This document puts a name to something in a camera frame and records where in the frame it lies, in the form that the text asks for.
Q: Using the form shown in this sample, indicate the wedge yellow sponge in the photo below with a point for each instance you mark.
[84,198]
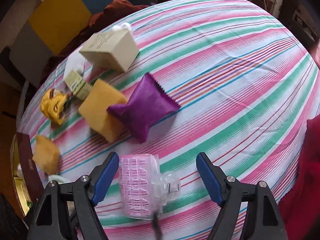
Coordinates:
[46,155]

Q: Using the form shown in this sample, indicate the red garment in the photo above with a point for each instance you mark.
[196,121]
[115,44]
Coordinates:
[299,208]

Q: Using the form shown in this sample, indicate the maroon blanket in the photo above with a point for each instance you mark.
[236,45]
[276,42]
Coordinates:
[113,12]

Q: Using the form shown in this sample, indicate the purple snack pouch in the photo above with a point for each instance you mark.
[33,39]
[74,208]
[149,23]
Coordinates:
[147,105]

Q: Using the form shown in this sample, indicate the white plastic bag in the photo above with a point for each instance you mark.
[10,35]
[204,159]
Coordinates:
[124,26]

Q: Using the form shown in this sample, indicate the block yellow sponge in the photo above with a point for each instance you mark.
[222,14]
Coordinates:
[94,110]

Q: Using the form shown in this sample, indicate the large cream carton box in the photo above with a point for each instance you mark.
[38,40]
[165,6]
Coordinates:
[112,49]

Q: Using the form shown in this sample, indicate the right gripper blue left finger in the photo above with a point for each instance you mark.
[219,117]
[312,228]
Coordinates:
[102,177]

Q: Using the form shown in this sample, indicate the yellow sock ball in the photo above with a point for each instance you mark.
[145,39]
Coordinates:
[53,105]

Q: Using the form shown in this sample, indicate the pink hair roller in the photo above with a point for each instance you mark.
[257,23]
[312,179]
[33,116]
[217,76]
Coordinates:
[144,189]

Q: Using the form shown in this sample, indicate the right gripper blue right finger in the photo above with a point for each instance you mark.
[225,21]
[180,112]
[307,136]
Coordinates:
[213,178]

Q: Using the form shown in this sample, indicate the gold tin box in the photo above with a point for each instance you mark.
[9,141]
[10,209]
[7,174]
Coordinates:
[28,186]

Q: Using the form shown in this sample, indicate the grey yellow blue headboard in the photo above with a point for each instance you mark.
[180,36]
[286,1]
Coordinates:
[35,30]

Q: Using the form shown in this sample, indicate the small green carton box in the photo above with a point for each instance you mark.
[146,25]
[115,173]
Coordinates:
[77,85]

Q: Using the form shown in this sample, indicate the striped bed sheet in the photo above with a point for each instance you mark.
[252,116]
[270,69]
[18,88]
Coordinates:
[246,88]

